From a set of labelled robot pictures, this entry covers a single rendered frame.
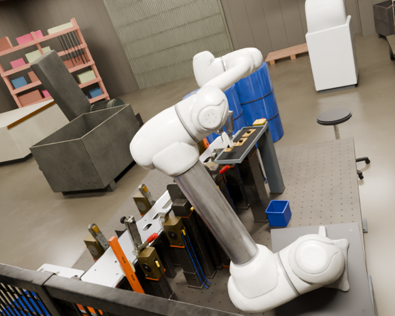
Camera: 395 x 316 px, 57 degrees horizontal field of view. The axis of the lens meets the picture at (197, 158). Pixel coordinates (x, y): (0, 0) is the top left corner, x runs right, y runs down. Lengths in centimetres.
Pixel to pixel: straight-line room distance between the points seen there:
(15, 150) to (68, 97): 193
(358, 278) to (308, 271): 30
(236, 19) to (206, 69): 816
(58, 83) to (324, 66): 444
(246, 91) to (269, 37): 542
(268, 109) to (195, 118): 348
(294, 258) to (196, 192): 37
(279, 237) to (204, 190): 50
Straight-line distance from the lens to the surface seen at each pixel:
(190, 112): 101
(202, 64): 156
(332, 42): 565
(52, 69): 695
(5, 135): 833
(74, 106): 709
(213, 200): 112
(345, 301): 146
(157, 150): 104
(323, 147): 262
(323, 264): 119
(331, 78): 578
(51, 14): 1214
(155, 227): 171
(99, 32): 1131
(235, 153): 174
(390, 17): 773
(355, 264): 146
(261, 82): 434
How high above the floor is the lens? 186
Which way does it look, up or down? 23 degrees down
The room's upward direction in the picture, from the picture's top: 20 degrees counter-clockwise
